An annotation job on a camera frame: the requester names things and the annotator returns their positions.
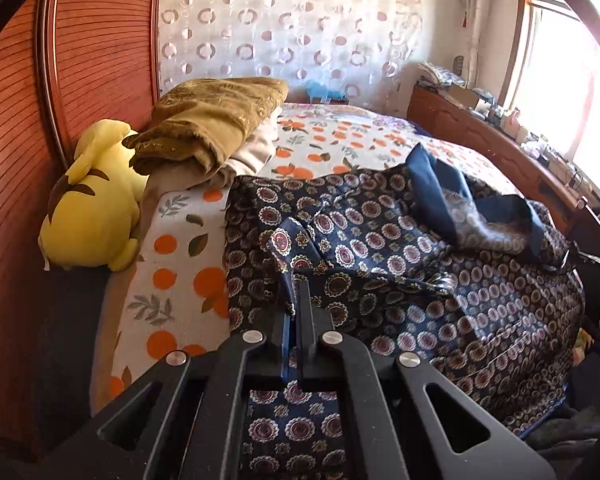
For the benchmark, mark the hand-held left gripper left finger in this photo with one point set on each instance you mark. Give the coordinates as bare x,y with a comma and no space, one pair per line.
289,345

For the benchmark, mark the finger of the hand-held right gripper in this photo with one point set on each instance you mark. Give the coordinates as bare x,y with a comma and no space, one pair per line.
587,258

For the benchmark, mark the grey cloth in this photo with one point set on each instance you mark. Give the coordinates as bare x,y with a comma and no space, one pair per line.
575,425

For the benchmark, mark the wooden cabinet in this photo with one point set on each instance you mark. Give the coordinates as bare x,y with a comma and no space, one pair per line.
470,130

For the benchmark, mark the navy circle-patterned shirt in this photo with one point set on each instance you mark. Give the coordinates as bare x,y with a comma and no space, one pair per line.
380,270

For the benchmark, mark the blue box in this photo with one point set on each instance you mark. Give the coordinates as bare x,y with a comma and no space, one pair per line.
325,91

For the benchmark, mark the beige folded cloth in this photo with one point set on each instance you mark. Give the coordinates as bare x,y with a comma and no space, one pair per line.
250,155

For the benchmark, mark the wooden-framed window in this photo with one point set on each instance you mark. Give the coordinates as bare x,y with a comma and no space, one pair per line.
555,85

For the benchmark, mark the white circle-print curtain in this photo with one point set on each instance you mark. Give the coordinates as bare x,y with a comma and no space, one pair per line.
280,25

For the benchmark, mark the yellow plush toy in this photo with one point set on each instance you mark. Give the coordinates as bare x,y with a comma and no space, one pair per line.
90,210

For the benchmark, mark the pale pink bottle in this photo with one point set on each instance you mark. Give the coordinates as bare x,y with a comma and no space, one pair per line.
514,120

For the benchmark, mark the cardboard box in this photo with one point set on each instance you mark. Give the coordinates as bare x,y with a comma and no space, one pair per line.
462,95

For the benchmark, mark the floral blanket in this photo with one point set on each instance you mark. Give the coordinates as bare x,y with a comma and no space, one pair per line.
375,119

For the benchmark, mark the wooden louvered wardrobe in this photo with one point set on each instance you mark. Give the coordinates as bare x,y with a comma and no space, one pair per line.
95,50

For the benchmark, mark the stack of folded cloths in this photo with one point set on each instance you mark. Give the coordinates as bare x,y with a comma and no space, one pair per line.
440,74

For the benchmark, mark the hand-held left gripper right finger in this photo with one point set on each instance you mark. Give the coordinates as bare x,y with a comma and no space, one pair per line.
307,340

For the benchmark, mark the gold velvet blanket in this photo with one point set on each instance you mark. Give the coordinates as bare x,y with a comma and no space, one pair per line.
205,115

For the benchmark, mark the white window curtain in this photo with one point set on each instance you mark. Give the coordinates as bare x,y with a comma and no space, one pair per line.
477,10

